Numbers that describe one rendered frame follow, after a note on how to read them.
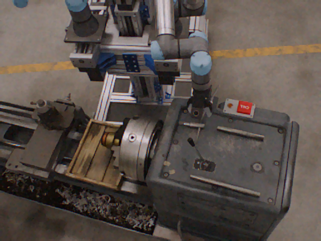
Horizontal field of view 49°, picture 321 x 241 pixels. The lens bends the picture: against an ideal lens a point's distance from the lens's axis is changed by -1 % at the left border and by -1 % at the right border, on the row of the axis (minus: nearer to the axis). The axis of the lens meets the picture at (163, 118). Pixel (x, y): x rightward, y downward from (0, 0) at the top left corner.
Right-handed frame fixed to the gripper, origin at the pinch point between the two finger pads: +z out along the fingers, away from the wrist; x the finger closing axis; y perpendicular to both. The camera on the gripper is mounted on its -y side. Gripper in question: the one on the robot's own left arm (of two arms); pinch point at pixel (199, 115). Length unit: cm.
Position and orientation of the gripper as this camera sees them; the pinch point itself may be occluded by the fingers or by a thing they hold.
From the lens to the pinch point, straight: 154.3
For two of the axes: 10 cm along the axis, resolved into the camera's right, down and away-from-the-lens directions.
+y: 2.8, -8.4, 4.7
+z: 0.9, 5.1, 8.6
